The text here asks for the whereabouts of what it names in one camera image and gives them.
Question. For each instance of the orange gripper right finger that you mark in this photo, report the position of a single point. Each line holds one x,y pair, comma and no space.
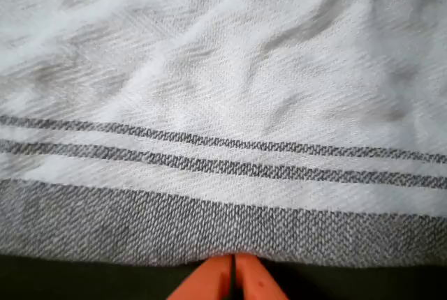
256,280

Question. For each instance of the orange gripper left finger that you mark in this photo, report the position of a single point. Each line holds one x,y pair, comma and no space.
209,282

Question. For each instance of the white grey-striped towel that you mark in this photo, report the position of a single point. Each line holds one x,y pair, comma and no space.
223,87

